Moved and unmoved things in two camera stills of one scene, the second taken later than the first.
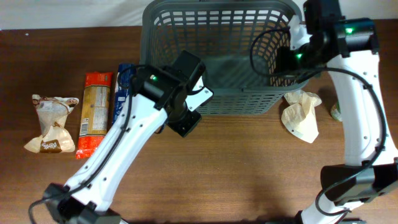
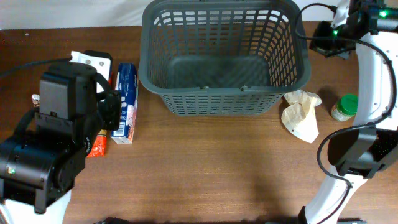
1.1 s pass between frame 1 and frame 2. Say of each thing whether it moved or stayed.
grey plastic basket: stayed
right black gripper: moved
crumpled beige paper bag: stayed
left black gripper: moved
